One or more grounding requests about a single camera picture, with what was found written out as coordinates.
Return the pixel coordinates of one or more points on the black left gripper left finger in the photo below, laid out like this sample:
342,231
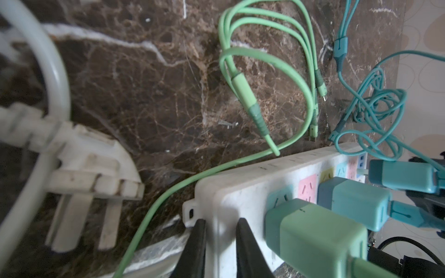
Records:
192,260

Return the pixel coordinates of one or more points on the teal plug adapter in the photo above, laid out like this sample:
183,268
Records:
388,174
363,203

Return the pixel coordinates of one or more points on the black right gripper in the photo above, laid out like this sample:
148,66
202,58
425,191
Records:
427,198

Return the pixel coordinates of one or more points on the white power strip coloured sockets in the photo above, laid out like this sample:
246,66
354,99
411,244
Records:
250,191

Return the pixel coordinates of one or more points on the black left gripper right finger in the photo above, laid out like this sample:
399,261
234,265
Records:
249,258

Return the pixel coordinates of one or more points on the light green plug adapter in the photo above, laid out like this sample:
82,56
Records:
314,240

